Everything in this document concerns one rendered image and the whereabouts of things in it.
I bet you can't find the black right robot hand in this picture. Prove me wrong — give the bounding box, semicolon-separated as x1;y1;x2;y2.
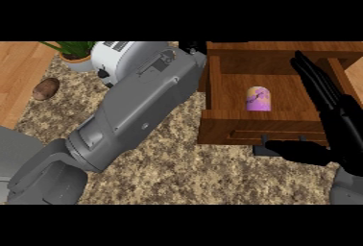
264;49;363;177

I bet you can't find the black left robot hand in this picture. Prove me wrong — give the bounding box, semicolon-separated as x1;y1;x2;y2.
180;40;208;55

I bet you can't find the brown wooden drawer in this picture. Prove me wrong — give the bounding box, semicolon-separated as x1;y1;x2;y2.
202;51;363;113
198;110;332;147

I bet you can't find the purple and yellow can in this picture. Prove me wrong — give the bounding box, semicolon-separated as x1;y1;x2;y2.
244;86;273;112

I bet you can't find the brown wooden drawer front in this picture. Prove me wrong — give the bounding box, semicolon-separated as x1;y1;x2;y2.
198;110;332;147

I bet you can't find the brown wooden cabinet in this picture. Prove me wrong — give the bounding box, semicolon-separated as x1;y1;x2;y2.
205;40;363;61

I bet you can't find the white toaster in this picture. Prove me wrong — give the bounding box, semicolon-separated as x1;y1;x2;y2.
90;40;173;88

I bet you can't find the green potted plant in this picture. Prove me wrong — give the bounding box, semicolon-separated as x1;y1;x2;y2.
39;40;99;73

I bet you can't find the brown potato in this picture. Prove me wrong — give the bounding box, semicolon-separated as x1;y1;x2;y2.
31;77;61;102

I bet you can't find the dark grey drawer handle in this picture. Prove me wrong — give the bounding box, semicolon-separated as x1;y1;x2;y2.
252;134;309;158

